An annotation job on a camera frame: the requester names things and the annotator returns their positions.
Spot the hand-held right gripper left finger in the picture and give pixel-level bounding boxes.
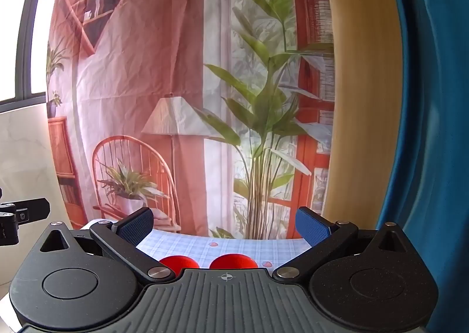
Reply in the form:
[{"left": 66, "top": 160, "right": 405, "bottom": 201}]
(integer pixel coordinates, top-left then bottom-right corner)
[{"left": 38, "top": 207, "right": 176, "bottom": 285}]

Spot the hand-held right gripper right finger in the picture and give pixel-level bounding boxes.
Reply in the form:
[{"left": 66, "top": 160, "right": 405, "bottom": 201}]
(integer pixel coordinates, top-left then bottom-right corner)
[{"left": 273, "top": 206, "right": 407, "bottom": 280}]

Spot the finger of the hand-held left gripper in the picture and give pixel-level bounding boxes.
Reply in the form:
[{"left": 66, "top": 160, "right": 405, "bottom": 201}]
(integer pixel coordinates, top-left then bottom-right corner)
[{"left": 0, "top": 198, "right": 51, "bottom": 224}]

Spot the red plastic bowl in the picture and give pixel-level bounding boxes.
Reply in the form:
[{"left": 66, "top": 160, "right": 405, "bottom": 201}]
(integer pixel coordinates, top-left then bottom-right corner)
[
  {"left": 209, "top": 253, "right": 259, "bottom": 270},
  {"left": 159, "top": 255, "right": 200, "bottom": 277}
]

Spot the blue checked tablecloth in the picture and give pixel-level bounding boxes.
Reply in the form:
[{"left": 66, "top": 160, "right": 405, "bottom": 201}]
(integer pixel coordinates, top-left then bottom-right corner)
[{"left": 82, "top": 219, "right": 312, "bottom": 279}]

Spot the light wooden panel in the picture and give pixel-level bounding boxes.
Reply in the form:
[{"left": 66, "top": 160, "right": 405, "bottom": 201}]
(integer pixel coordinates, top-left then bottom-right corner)
[{"left": 322, "top": 0, "right": 404, "bottom": 230}]

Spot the blue curtain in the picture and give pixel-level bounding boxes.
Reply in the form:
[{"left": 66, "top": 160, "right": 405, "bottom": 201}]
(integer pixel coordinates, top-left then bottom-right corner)
[{"left": 374, "top": 0, "right": 469, "bottom": 333}]

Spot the printed room backdrop cloth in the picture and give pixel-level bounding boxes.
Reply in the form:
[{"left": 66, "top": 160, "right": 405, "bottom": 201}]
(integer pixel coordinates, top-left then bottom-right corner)
[{"left": 46, "top": 0, "right": 336, "bottom": 240}]

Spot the dark window frame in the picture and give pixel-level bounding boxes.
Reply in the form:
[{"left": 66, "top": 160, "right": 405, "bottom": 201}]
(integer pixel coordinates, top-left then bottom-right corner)
[{"left": 0, "top": 0, "right": 49, "bottom": 114}]

